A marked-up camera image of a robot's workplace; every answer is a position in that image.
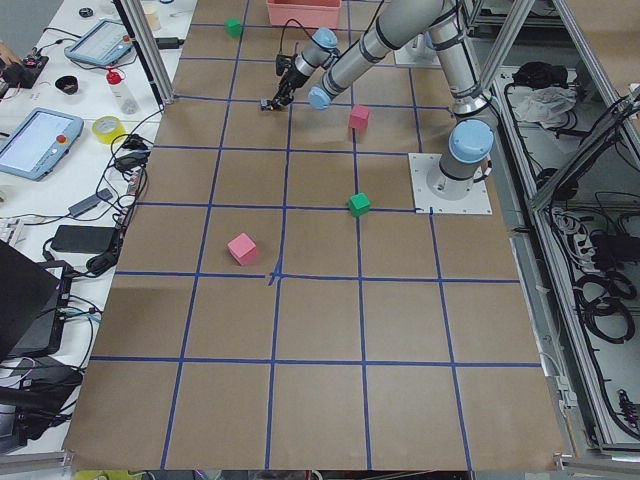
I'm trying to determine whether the teach pendant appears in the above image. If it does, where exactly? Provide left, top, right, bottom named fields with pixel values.
left=1, top=108, right=84, bottom=181
left=64, top=19, right=133, bottom=67

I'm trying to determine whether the squeeze bottle red cap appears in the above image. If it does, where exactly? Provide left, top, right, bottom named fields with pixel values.
left=106, top=69, right=139, bottom=115

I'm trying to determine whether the teach pendant far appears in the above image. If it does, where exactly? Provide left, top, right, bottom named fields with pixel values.
left=64, top=19, right=133, bottom=67

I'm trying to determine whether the black power adapter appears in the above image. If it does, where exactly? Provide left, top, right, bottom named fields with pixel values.
left=155, top=37, right=185, bottom=50

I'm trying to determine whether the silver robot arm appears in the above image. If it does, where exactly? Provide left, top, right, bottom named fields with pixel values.
left=261, top=1, right=491, bottom=154

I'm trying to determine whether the yellow push button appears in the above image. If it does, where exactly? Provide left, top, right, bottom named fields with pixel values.
left=260, top=99, right=273, bottom=111

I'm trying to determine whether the green cube near base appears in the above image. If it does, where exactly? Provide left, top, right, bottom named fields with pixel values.
left=348, top=192, right=371, bottom=218

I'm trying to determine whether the yellow tape roll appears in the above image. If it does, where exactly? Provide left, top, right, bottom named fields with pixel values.
left=91, top=116, right=126, bottom=145

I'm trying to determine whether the pink cube far side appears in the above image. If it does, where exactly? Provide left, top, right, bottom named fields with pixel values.
left=227, top=233, right=258, bottom=266

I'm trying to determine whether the pink plastic bin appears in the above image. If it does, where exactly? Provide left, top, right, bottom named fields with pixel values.
left=266, top=0, right=342, bottom=28

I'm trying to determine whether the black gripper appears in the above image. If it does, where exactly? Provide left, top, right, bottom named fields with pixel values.
left=270, top=54, right=313, bottom=109

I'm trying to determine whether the pink cube near centre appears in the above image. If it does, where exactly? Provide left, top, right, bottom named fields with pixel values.
left=348, top=104, right=371, bottom=131

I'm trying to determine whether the black laptop power brick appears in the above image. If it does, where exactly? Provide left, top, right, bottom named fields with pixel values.
left=51, top=225, right=116, bottom=254

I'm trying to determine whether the aluminium frame post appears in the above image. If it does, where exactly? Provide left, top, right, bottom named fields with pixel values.
left=112, top=0, right=174, bottom=108

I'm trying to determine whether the green cube near bin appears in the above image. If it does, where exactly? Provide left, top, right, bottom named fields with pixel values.
left=224, top=17, right=243, bottom=38

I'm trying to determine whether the teach pendant near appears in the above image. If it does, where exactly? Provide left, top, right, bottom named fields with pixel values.
left=1, top=108, right=84, bottom=181

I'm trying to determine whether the pink cube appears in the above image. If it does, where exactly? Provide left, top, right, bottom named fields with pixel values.
left=227, top=233, right=258, bottom=266
left=348, top=104, right=371, bottom=131

